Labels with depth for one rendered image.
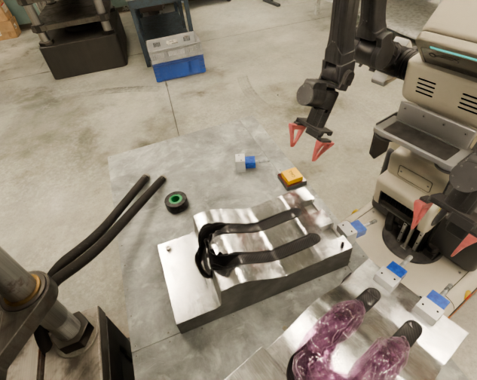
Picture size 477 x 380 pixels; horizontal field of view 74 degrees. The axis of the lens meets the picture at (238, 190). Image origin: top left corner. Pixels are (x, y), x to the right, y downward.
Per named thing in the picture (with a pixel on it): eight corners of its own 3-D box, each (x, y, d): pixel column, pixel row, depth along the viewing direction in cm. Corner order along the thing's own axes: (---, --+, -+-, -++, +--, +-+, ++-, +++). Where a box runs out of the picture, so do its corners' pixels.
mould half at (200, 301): (303, 205, 109) (305, 176, 100) (347, 265, 91) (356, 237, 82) (162, 255, 100) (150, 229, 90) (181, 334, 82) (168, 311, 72)
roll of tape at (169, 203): (178, 217, 111) (175, 210, 108) (162, 208, 115) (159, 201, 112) (193, 203, 115) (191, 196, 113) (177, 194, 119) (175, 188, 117)
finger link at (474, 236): (457, 266, 66) (486, 231, 62) (425, 244, 71) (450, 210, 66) (467, 259, 71) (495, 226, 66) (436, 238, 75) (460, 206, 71)
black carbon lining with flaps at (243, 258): (297, 209, 99) (298, 188, 93) (324, 248, 88) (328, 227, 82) (191, 247, 93) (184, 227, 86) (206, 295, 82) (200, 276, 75)
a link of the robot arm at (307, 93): (356, 72, 85) (333, 62, 90) (331, 65, 78) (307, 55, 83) (337, 114, 91) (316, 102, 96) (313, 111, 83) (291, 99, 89)
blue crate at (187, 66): (200, 59, 407) (197, 42, 392) (206, 72, 378) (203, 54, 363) (153, 69, 400) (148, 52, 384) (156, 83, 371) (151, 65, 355)
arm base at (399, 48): (417, 51, 94) (383, 41, 101) (408, 40, 88) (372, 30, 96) (399, 78, 97) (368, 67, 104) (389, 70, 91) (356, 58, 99)
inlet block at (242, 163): (268, 161, 128) (268, 151, 124) (270, 170, 124) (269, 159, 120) (236, 164, 128) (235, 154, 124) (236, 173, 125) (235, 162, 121)
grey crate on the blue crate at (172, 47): (197, 43, 392) (195, 30, 382) (203, 55, 363) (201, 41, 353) (148, 53, 385) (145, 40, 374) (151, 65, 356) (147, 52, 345)
